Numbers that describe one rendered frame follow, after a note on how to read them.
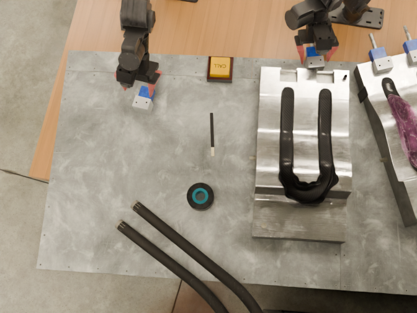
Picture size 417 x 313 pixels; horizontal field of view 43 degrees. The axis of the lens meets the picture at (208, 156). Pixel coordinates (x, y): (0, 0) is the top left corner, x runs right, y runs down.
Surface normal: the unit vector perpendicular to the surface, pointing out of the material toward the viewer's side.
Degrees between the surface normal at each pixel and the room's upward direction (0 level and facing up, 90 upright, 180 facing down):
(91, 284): 0
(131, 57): 61
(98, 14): 0
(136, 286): 0
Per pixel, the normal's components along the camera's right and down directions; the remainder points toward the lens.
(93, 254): -0.05, -0.25
